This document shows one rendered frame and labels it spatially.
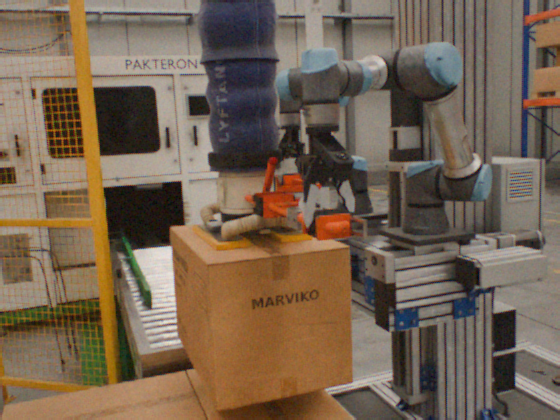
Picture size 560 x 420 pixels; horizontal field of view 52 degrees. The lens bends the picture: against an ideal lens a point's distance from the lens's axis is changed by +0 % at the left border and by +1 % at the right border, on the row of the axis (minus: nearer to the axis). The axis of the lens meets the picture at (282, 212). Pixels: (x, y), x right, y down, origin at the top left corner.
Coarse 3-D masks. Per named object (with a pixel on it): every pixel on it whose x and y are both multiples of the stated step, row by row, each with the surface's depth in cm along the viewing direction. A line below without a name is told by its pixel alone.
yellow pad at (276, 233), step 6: (270, 228) 176; (276, 228) 174; (282, 228) 173; (264, 234) 177; (270, 234) 171; (276, 234) 167; (282, 234) 166; (288, 234) 166; (294, 234) 166; (300, 234) 166; (306, 234) 166; (276, 240) 167; (282, 240) 163; (288, 240) 164; (294, 240) 164; (300, 240) 165; (306, 240) 166
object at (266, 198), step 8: (264, 192) 154; (272, 192) 155; (280, 192) 156; (256, 200) 150; (264, 200) 147; (272, 200) 147; (280, 200) 148; (288, 200) 149; (256, 208) 151; (264, 208) 147; (264, 216) 147; (272, 216) 148
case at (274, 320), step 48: (192, 240) 173; (192, 288) 166; (240, 288) 146; (288, 288) 151; (336, 288) 156; (192, 336) 174; (240, 336) 148; (288, 336) 153; (336, 336) 158; (240, 384) 150; (288, 384) 155; (336, 384) 160
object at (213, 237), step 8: (200, 232) 177; (208, 232) 172; (216, 232) 172; (208, 240) 166; (216, 240) 162; (224, 240) 160; (232, 240) 160; (240, 240) 161; (248, 240) 160; (216, 248) 157; (224, 248) 157; (232, 248) 158; (240, 248) 159
